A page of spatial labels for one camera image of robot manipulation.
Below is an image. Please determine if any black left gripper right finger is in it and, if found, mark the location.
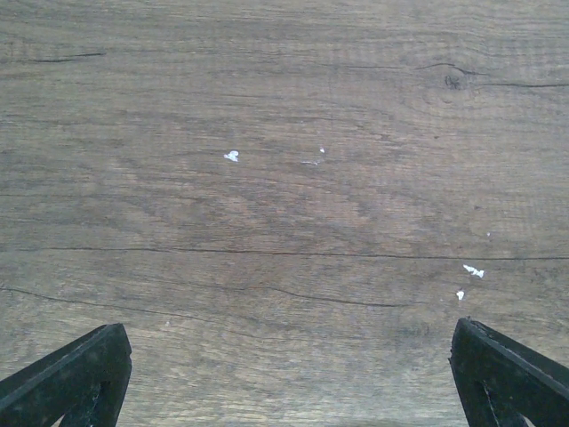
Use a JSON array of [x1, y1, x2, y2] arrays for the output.
[[449, 318, 568, 426]]

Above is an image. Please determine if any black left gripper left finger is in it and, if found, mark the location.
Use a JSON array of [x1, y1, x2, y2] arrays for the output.
[[1, 324, 132, 426]]

